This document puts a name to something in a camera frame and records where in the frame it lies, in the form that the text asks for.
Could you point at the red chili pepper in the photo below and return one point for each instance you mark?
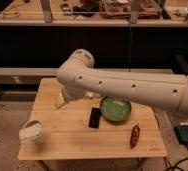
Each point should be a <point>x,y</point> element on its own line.
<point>134,136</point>

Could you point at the white plastic bottle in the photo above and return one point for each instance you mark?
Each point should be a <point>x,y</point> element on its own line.
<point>92,95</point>

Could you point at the plastic tray on shelf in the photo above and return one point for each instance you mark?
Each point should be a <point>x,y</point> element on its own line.
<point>123,8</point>

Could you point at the black box on floor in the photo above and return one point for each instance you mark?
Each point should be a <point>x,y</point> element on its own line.
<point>181,132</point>

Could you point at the white cup with rice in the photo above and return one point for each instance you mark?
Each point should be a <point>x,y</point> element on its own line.
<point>31,132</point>

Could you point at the yellow sponge tool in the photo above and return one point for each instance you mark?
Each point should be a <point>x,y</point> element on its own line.
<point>60,100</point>

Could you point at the wooden table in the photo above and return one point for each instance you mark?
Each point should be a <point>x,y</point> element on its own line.
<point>68,136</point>

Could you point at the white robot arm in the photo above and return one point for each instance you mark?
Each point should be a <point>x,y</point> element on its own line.
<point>168,92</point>

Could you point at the black phone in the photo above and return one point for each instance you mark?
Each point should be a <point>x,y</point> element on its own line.
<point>94,118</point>

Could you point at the green bowl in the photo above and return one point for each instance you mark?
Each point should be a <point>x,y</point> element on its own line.
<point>115,110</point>

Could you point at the black remote on shelf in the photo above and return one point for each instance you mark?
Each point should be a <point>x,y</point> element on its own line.
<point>66,9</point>

